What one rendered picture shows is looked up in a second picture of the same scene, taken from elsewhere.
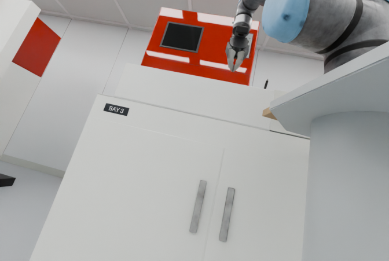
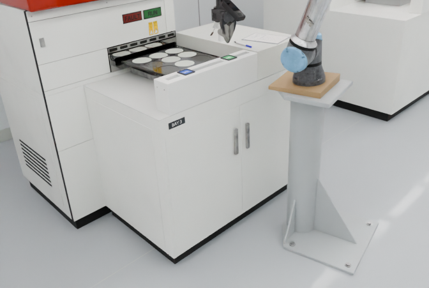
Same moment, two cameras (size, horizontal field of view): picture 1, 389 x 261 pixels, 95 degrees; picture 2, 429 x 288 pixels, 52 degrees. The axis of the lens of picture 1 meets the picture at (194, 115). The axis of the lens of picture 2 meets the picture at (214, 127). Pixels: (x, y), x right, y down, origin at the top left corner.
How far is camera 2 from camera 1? 1.81 m
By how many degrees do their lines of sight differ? 63
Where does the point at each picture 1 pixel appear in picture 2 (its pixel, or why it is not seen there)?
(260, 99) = (251, 63)
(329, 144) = (303, 107)
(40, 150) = not seen: outside the picture
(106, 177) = (189, 163)
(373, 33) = (316, 59)
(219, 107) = (233, 82)
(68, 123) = not seen: outside the picture
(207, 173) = (235, 124)
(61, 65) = not seen: outside the picture
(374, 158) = (315, 110)
